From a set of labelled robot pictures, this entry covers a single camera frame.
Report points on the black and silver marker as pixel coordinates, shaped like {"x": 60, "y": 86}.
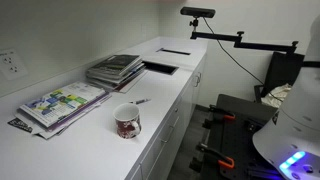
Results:
{"x": 141, "y": 101}

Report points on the white and red patterned mug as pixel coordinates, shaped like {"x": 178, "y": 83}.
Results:
{"x": 125, "y": 128}

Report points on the white base cabinet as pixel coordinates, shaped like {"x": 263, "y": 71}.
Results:
{"x": 173, "y": 133}

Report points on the stack of magazines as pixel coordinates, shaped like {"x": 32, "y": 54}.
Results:
{"x": 110, "y": 80}

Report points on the dark cover magazine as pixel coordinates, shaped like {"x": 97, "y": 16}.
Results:
{"x": 116, "y": 62}

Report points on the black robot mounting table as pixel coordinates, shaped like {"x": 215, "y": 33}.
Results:
{"x": 243, "y": 133}

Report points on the colourful printed brochure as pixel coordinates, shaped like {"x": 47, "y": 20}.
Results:
{"x": 60, "y": 103}

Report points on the white plastic bag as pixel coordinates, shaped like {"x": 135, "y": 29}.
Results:
{"x": 275, "y": 96}

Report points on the pile of white and purple papers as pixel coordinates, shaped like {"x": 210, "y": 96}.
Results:
{"x": 50, "y": 131}

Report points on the small black printed card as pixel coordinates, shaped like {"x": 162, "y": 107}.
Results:
{"x": 18, "y": 124}

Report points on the black stereo camera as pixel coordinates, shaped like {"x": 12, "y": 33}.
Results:
{"x": 197, "y": 12}

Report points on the black articulated camera mount arm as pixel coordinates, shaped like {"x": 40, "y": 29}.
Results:
{"x": 260, "y": 46}

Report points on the white wall power outlet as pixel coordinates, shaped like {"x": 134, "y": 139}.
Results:
{"x": 11, "y": 65}

